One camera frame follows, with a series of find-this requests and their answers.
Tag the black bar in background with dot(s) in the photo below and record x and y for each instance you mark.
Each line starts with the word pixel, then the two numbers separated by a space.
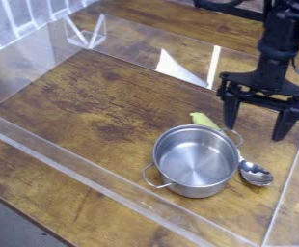
pixel 229 8

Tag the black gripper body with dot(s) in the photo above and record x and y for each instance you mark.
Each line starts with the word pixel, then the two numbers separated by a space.
pixel 265 87

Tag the small steel pot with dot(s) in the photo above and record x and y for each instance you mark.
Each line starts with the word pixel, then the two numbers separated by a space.
pixel 195 158

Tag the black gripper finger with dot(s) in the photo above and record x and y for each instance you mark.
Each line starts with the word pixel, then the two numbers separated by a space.
pixel 231 107
pixel 287 118

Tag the clear acrylic enclosure wall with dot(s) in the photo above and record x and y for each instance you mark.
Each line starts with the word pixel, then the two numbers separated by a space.
pixel 93 86

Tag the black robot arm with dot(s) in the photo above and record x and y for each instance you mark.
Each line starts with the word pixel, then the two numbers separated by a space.
pixel 281 20

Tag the green handled metal spoon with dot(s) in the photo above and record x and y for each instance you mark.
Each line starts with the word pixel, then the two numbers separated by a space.
pixel 253 173

